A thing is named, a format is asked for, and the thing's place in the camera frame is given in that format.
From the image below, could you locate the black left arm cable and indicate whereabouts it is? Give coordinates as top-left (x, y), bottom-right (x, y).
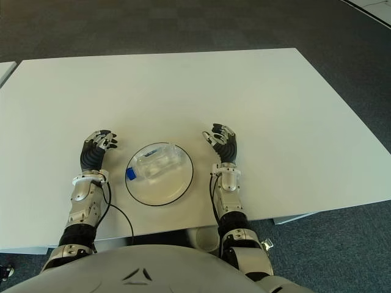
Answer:
top-left (100, 179), bottom-right (136, 245)

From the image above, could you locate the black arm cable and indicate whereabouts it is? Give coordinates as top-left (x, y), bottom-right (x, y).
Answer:
top-left (100, 179), bottom-right (136, 245)
top-left (208, 173), bottom-right (223, 227)

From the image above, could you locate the white side table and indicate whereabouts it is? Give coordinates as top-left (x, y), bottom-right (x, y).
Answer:
top-left (0, 60), bottom-right (18, 89)

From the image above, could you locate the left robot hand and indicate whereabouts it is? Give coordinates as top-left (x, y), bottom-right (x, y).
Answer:
top-left (79, 129), bottom-right (119, 172)

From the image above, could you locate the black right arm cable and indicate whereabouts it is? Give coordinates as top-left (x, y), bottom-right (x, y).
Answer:
top-left (208, 173), bottom-right (223, 227)

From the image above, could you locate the clear water bottle blue cap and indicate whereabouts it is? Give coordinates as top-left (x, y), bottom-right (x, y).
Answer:
top-left (125, 145), bottom-right (185, 182)

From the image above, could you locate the grey robot torso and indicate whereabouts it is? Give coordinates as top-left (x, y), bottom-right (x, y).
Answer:
top-left (0, 243), bottom-right (317, 293)

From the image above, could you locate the white plate black rim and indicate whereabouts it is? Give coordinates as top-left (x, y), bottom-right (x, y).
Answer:
top-left (125, 142), bottom-right (194, 208)

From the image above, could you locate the black stand with caster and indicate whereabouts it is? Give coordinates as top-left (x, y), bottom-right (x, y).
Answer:
top-left (0, 262), bottom-right (16, 282)

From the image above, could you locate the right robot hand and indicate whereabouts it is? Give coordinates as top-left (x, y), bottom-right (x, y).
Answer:
top-left (202, 123), bottom-right (239, 165)

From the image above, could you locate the white robot hip joint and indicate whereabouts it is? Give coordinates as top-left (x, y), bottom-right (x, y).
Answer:
top-left (189, 227), bottom-right (221, 252)

